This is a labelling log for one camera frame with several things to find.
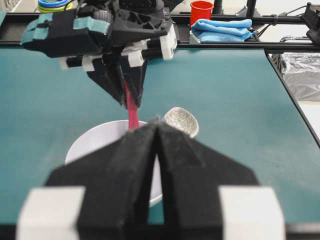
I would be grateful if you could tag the stack of coloured rings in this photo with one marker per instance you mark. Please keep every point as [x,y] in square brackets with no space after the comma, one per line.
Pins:
[51,6]

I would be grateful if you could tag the pink spoon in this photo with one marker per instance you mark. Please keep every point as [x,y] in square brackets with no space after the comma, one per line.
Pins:
[133,119]

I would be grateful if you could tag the grey plastic bag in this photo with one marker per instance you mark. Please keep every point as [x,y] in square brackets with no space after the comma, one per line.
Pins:
[301,73]

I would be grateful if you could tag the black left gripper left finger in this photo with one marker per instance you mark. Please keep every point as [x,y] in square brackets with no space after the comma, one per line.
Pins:
[96,197]

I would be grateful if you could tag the red plastic cup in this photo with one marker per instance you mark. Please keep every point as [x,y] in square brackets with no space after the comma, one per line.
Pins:
[200,9]

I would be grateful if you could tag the black aluminium frame rail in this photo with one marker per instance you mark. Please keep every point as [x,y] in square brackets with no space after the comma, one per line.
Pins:
[12,26]

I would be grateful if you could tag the crackle-glaze ceramic spoon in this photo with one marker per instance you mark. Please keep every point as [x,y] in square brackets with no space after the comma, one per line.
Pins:
[182,120]

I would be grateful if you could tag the white bowl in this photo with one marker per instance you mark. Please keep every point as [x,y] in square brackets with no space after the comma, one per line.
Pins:
[105,134]

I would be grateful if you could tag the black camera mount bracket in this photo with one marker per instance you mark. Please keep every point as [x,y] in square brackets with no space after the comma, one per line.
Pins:
[311,18]

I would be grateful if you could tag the green table mat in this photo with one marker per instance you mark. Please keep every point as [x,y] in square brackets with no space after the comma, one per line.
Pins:
[240,103]

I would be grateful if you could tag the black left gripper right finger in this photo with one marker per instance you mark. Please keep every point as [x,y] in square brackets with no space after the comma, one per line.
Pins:
[209,196]

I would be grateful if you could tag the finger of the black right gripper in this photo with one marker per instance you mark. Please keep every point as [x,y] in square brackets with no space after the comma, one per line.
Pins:
[133,68]
[104,70]

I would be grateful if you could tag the folded blue cloth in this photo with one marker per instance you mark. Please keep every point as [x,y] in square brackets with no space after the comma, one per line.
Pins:
[222,31]

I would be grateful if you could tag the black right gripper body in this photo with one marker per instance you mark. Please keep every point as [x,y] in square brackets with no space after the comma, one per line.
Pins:
[136,29]

